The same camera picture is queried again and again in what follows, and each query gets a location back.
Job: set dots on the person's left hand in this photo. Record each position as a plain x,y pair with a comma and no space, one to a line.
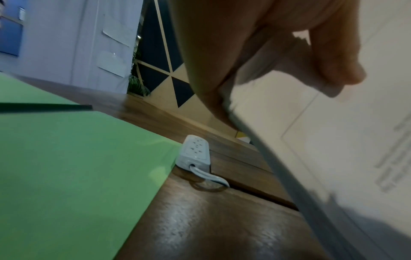
224,38

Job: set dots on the green potted plant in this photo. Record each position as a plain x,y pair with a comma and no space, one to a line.
138,85

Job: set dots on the white paper sheet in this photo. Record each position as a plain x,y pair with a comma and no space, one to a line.
118,31
111,63

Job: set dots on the dark green strip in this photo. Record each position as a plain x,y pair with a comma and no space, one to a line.
45,107

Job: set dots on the blue board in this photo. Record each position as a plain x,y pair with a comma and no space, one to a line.
9,30

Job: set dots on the white book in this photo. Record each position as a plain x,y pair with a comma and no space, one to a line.
327,142

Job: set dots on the yellow object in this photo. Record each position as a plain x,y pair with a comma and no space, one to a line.
243,137

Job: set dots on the white power strip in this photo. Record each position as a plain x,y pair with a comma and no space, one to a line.
194,152

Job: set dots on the green mat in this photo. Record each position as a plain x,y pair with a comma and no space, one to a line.
74,165

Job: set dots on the black triangle patterned panel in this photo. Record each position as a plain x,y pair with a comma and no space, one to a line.
154,45

